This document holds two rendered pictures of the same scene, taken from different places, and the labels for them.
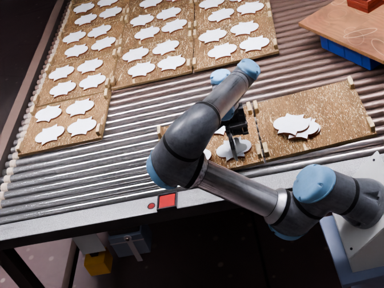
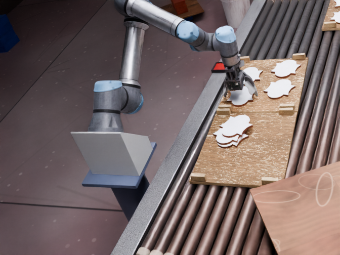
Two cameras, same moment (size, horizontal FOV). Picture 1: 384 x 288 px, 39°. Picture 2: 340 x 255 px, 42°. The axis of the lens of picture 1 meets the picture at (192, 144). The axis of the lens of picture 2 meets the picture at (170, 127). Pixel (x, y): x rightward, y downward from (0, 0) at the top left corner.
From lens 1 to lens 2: 256 cm
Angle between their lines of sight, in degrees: 81
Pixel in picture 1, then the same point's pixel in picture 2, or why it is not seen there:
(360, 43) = (299, 181)
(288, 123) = (237, 123)
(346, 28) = not seen: outside the picture
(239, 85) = (163, 23)
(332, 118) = (231, 159)
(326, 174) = (97, 84)
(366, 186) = (96, 118)
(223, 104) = (137, 11)
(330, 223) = not seen: hidden behind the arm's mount
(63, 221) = (244, 27)
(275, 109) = (275, 125)
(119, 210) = not seen: hidden behind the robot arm
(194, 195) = (217, 80)
